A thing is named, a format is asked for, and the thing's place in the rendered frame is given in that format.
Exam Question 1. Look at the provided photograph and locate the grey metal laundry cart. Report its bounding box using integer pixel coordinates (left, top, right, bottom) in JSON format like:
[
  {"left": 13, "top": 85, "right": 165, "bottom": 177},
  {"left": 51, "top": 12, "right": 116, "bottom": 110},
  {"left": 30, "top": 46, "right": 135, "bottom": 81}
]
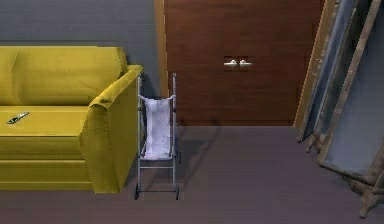
[{"left": 134, "top": 72, "right": 182, "bottom": 201}]

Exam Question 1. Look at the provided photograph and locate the dark brown wooden door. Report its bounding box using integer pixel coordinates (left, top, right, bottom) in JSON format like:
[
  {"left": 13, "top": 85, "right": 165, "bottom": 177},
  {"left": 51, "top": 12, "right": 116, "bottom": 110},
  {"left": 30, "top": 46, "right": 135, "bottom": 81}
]
[{"left": 162, "top": 0, "right": 327, "bottom": 127}]

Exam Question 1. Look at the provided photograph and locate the yellow sofa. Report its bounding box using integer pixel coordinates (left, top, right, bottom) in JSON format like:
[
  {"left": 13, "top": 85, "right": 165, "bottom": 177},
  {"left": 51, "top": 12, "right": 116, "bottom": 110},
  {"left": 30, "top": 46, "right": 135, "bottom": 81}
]
[{"left": 0, "top": 45, "right": 144, "bottom": 195}]

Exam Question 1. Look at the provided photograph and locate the wooden framed standing mirror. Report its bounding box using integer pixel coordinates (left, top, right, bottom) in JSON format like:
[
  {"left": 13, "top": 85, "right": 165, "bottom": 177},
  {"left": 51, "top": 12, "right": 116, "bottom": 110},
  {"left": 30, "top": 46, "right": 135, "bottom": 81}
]
[
  {"left": 296, "top": 0, "right": 371, "bottom": 154},
  {"left": 316, "top": 0, "right": 384, "bottom": 220}
]

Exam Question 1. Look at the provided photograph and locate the grey remote control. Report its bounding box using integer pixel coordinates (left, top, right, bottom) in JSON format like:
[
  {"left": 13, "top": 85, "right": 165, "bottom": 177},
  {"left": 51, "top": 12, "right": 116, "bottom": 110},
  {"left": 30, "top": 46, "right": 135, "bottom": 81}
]
[{"left": 5, "top": 111, "right": 30, "bottom": 125}]

